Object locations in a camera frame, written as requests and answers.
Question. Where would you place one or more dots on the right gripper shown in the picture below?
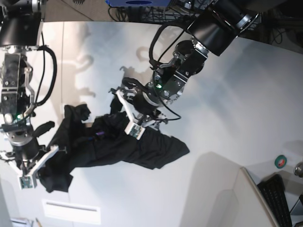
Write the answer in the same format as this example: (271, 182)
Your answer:
(27, 154)

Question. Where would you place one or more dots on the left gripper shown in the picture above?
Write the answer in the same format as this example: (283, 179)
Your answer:
(148, 113)

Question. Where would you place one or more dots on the black t-shirt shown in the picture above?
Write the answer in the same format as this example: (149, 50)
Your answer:
(104, 143)

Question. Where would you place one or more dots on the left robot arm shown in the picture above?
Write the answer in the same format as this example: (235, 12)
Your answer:
(211, 32)

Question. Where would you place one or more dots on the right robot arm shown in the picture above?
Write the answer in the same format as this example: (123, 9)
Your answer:
(21, 23)

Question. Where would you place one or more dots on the white slotted box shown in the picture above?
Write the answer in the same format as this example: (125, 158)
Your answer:
(72, 212)

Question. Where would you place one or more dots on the green tape roll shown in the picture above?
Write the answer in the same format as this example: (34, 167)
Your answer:
(280, 162)

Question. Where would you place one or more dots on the black keyboard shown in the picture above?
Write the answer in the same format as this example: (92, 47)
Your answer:
(273, 191)

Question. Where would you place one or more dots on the silver round knob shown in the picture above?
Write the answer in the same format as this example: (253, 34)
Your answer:
(298, 170)

